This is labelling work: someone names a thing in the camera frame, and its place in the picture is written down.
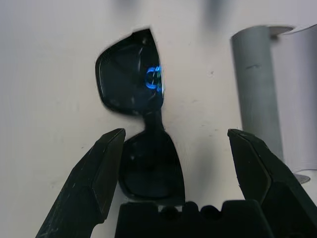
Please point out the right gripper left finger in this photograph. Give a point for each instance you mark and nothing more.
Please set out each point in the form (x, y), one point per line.
(86, 186)

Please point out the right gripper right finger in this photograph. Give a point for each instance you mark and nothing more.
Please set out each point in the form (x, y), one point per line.
(272, 186)

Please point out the grey glasses case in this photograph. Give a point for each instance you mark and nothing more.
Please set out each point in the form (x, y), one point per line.
(257, 86)

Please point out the black sunglasses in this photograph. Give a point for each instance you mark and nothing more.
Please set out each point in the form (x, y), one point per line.
(128, 81)

